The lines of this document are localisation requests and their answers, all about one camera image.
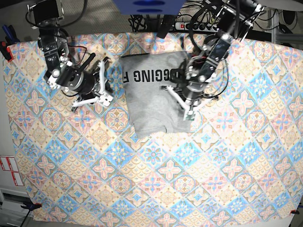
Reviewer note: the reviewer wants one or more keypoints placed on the black orange corner clamp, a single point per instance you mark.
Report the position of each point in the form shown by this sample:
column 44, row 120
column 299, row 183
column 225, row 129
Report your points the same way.
column 30, row 206

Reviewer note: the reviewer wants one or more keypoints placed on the black orange table clamp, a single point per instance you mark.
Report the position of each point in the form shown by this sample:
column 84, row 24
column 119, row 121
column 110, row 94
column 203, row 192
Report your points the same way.
column 4, row 45

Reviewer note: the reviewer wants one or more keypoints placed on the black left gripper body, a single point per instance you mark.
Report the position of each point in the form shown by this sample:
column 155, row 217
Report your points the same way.
column 192, row 94

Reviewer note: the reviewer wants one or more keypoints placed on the blue box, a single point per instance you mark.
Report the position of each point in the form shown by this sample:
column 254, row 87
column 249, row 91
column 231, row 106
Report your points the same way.
column 153, row 7

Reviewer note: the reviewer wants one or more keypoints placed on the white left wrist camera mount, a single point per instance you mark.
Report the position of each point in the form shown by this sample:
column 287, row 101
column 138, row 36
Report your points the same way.
column 190, row 107

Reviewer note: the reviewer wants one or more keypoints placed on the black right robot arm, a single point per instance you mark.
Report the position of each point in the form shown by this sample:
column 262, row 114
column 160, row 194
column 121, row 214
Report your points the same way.
column 62, row 72

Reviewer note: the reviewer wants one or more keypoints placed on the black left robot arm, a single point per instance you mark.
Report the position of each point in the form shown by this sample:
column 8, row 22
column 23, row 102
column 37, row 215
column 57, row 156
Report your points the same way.
column 233, row 18

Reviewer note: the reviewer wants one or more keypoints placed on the grey T-shirt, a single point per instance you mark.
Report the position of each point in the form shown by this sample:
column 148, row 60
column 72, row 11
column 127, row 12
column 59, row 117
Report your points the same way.
column 150, row 108

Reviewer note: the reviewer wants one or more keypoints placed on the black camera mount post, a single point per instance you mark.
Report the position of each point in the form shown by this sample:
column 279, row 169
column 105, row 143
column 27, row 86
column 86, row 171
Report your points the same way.
column 166, row 24

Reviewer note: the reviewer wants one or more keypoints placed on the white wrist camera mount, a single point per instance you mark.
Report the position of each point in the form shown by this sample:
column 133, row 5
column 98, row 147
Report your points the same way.
column 104, row 94
column 190, row 107

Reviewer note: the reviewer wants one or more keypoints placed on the red white label stickers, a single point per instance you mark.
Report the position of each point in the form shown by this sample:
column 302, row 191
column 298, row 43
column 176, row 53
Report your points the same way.
column 8, row 167

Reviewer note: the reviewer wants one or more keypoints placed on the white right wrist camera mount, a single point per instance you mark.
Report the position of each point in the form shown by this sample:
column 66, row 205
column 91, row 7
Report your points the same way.
column 104, row 94

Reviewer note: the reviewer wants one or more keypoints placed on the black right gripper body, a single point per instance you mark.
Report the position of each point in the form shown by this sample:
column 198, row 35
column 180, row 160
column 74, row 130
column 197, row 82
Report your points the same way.
column 89, row 85

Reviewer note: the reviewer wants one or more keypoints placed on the patterned tablecloth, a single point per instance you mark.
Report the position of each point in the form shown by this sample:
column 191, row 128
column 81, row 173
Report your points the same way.
column 241, row 163

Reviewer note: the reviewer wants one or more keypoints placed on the white power strip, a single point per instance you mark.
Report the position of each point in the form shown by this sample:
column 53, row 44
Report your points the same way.
column 197, row 27

